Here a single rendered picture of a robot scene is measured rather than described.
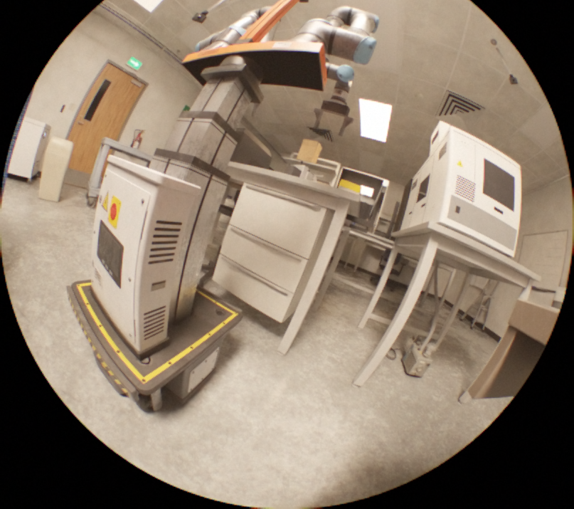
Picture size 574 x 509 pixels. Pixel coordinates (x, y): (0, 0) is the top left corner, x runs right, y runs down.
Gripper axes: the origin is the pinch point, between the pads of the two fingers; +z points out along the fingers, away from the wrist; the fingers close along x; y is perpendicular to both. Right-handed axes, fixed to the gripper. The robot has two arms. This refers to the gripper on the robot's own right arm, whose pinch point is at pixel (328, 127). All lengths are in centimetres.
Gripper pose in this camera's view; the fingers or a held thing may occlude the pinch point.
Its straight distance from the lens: 95.3
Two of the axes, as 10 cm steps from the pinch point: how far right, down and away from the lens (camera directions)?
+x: 8.2, 4.5, -3.5
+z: -2.8, 8.6, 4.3
